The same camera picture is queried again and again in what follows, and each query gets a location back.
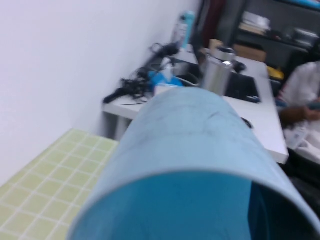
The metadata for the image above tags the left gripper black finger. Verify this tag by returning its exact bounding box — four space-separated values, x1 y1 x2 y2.
248 182 320 240

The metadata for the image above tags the light blue plastic cup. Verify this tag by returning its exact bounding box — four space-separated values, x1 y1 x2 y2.
65 87 320 240

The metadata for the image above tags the white desk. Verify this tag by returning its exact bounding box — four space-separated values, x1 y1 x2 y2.
101 43 290 165

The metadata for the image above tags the person in white shirt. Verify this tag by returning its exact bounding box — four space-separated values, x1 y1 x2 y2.
276 61 320 156

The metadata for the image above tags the black laptop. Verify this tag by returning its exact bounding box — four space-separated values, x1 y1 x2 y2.
223 71 261 104

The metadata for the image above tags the yellow bag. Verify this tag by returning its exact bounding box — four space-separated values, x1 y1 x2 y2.
266 65 285 81

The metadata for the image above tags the stainless steel tumbler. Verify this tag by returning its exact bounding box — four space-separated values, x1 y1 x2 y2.
201 46 237 96

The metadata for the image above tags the brown cardboard box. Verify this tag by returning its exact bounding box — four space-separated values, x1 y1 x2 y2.
233 43 267 63

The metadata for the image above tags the dark metal shelf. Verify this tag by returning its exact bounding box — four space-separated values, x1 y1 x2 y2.
219 0 320 72

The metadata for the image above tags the blue plastic packet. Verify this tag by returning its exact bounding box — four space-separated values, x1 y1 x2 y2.
147 69 184 89

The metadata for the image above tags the stack of papers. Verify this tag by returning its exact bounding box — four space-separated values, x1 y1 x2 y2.
239 11 273 35

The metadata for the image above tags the dark red cloth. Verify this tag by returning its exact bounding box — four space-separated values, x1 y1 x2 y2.
201 0 226 48

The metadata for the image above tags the tall teal bottle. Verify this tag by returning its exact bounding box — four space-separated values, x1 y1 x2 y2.
173 10 196 50

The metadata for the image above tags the green grid pattern table mat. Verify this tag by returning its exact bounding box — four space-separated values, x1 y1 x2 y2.
0 127 121 240

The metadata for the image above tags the short black cord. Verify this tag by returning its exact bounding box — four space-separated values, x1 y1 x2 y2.
240 116 254 130

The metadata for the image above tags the black cable tangle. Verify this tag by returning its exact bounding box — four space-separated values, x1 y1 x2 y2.
103 42 181 105

